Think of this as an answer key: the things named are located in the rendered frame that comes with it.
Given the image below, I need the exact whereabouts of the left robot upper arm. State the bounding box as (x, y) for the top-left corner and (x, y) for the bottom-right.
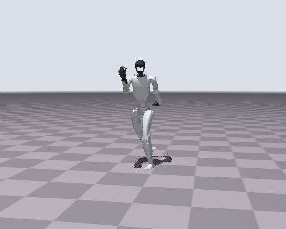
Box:
(149, 76), (159, 95)

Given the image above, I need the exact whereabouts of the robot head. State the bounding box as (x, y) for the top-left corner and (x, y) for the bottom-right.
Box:
(135, 60), (145, 77)

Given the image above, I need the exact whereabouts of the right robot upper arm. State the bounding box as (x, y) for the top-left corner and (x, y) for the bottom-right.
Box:
(123, 76), (133, 94)

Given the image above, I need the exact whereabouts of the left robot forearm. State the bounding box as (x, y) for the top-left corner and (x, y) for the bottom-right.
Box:
(155, 90), (163, 106)

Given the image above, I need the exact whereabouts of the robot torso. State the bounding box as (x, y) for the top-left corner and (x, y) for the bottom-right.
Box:
(132, 74), (150, 115)

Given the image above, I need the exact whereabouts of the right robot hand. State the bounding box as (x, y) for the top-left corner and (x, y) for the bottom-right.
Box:
(118, 67), (127, 84)

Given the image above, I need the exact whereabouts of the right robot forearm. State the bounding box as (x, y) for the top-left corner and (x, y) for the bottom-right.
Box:
(122, 81), (129, 92)

